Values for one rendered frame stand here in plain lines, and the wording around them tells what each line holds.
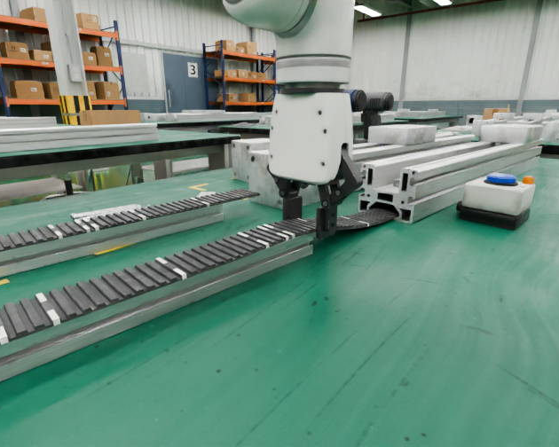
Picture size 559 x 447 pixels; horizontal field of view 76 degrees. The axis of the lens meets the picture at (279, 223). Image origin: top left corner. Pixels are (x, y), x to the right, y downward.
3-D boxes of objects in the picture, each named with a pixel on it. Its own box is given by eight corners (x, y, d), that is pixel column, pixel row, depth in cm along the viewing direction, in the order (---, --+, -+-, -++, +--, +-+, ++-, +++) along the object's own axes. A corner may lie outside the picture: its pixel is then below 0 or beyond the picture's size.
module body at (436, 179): (411, 224, 56) (418, 170, 53) (358, 211, 63) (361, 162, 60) (537, 167, 109) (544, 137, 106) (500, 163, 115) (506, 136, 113)
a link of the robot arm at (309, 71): (257, 61, 41) (258, 89, 42) (318, 53, 35) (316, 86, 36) (307, 66, 46) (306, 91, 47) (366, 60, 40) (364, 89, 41)
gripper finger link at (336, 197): (316, 184, 42) (314, 239, 44) (338, 189, 40) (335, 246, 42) (334, 181, 44) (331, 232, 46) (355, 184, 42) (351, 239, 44)
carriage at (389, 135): (405, 156, 88) (408, 128, 86) (366, 152, 95) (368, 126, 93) (433, 151, 98) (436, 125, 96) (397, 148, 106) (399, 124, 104)
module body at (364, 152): (318, 201, 69) (319, 157, 66) (281, 193, 76) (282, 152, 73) (471, 160, 122) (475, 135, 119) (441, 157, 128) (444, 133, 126)
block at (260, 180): (295, 214, 61) (295, 158, 58) (248, 200, 70) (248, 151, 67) (327, 204, 67) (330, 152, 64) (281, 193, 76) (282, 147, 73)
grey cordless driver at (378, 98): (381, 162, 117) (387, 91, 110) (328, 157, 129) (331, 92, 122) (389, 160, 123) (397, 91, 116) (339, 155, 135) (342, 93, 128)
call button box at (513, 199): (514, 231, 53) (523, 189, 51) (447, 216, 60) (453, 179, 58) (528, 219, 58) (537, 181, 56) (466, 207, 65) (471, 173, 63)
